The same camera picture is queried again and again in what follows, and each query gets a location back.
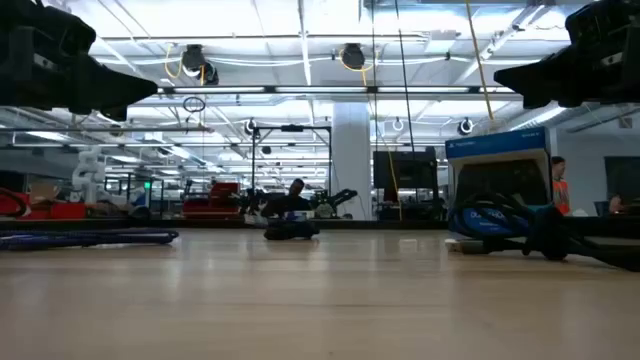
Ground black hanging cable with coil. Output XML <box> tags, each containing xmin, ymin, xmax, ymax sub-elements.
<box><xmin>394</xmin><ymin>0</ymin><xmax>418</xmax><ymax>154</ymax></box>

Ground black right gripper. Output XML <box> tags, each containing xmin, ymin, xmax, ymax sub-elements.
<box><xmin>493</xmin><ymin>0</ymin><xmax>640</xmax><ymax>110</ymax></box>

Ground blue DualShock controller box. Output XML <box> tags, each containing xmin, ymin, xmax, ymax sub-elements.
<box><xmin>444</xmin><ymin>125</ymin><xmax>557</xmax><ymax>236</ymax></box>

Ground grey horizontal ceiling pipe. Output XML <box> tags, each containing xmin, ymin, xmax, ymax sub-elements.
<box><xmin>0</xmin><ymin>125</ymin><xmax>216</xmax><ymax>135</ymax></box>

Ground red plastic bin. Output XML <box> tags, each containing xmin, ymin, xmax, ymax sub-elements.
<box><xmin>0</xmin><ymin>187</ymin><xmax>49</xmax><ymax>221</ymax></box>
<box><xmin>48</xmin><ymin>201</ymin><xmax>88</xmax><ymax>221</ymax></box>

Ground thin yellow cable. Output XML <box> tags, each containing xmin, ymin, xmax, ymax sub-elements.
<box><xmin>371</xmin><ymin>98</ymin><xmax>403</xmax><ymax>222</ymax></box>

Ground thick yellow hanging cable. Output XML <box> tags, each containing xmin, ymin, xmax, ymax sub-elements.
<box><xmin>464</xmin><ymin>0</ymin><xmax>497</xmax><ymax>123</ymax></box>

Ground dark blue bag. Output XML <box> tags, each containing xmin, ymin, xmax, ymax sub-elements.
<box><xmin>0</xmin><ymin>227</ymin><xmax>180</xmax><ymax>252</ymax></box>

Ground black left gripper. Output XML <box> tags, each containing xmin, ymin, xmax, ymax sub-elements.
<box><xmin>0</xmin><ymin>0</ymin><xmax>159</xmax><ymax>122</ymax></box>

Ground white humanoid robot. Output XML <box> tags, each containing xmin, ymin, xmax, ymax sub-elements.
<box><xmin>71</xmin><ymin>144</ymin><xmax>108</xmax><ymax>206</ymax></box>

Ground black ceiling cable reel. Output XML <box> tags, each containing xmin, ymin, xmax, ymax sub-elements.
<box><xmin>339</xmin><ymin>42</ymin><xmax>368</xmax><ymax>72</ymax></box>
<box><xmin>180</xmin><ymin>43</ymin><xmax>221</xmax><ymax>87</ymax></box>

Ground black aluminium table frame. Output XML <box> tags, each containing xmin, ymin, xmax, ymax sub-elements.
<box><xmin>0</xmin><ymin>217</ymin><xmax>640</xmax><ymax>237</ymax></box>

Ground person in orange vest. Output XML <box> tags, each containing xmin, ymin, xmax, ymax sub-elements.
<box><xmin>549</xmin><ymin>155</ymin><xmax>573</xmax><ymax>217</ymax></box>

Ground seated person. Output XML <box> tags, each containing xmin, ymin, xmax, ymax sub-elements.
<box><xmin>260</xmin><ymin>178</ymin><xmax>314</xmax><ymax>220</ymax></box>

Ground long ceiling light bar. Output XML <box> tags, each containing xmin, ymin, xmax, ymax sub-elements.
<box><xmin>157</xmin><ymin>85</ymin><xmax>524</xmax><ymax>96</ymax></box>

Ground white building pillar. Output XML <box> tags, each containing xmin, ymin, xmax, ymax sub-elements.
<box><xmin>331</xmin><ymin>102</ymin><xmax>374</xmax><ymax>221</ymax></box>

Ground red tool cart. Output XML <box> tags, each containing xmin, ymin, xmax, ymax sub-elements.
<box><xmin>182</xmin><ymin>181</ymin><xmax>242</xmax><ymax>220</ymax></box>

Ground black gantry camera stand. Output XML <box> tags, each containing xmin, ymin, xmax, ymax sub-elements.
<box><xmin>249</xmin><ymin>123</ymin><xmax>334</xmax><ymax>202</ymax></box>

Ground dark wall screen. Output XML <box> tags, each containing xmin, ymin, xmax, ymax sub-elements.
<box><xmin>603</xmin><ymin>155</ymin><xmax>640</xmax><ymax>202</ymax></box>

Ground black screen on stand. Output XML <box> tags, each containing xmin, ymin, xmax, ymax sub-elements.
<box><xmin>372</xmin><ymin>149</ymin><xmax>441</xmax><ymax>221</ymax></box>

